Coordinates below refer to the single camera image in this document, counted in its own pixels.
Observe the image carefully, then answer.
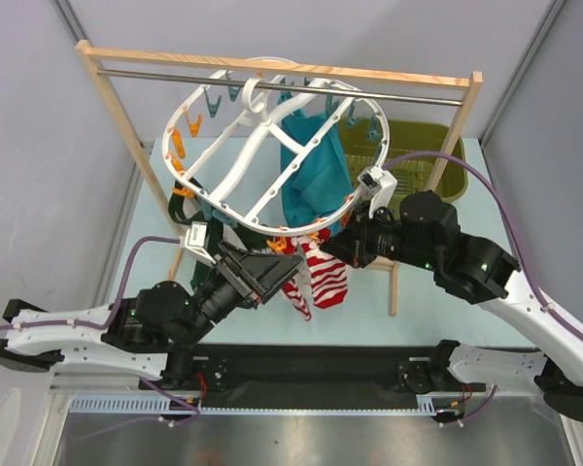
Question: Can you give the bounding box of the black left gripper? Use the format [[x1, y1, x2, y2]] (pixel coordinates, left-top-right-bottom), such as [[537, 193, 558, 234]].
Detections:
[[178, 241, 303, 350]]

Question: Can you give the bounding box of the orange clothespin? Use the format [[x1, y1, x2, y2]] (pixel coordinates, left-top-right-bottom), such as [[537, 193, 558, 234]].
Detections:
[[266, 237, 296, 255]]

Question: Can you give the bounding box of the white round clip hanger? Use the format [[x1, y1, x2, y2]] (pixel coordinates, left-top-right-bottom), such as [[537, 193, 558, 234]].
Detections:
[[169, 86, 389, 228]]

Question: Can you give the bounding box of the red white striped santa sock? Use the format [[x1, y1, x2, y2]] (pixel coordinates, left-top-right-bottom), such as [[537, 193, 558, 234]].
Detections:
[[282, 239, 312, 321]]

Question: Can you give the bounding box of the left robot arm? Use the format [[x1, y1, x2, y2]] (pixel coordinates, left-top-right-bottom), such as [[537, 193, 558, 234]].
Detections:
[[0, 241, 302, 388]]

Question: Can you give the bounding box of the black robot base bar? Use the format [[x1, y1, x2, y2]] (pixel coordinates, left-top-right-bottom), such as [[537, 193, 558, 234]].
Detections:
[[157, 341, 462, 393]]

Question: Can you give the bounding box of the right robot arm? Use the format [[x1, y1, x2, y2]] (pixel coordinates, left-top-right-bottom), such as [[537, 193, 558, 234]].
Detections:
[[321, 191, 583, 422]]

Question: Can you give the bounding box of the teal cloth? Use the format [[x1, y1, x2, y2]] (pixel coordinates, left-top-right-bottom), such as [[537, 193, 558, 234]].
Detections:
[[280, 110, 354, 227]]

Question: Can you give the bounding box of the olive green plastic basket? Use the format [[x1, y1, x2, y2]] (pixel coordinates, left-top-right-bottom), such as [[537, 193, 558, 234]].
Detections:
[[338, 119, 468, 211]]

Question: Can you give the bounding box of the metal hanging rod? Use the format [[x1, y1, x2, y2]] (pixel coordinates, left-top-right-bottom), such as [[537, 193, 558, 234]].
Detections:
[[97, 69, 463, 107]]

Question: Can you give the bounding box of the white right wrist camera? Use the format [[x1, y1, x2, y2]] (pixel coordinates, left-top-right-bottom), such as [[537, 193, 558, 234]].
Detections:
[[358, 165, 397, 218]]

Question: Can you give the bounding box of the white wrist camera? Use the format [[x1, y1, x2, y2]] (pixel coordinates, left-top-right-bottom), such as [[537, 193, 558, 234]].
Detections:
[[358, 165, 397, 218], [180, 221, 215, 267]]

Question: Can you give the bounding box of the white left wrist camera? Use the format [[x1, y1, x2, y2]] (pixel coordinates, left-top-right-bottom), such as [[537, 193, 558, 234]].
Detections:
[[180, 221, 215, 267]]

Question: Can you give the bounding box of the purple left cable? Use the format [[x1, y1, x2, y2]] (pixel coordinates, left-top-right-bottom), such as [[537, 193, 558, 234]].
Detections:
[[0, 235, 203, 441]]

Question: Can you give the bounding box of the purple cable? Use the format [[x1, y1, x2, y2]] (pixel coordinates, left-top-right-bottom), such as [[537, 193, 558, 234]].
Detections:
[[381, 150, 583, 428], [0, 235, 203, 441]]

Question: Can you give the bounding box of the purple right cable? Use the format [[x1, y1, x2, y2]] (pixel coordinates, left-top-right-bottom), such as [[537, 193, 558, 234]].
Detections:
[[381, 150, 583, 428]]

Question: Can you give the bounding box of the wooden drying rack frame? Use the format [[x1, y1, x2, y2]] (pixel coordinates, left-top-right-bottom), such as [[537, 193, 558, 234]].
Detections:
[[75, 39, 483, 317]]

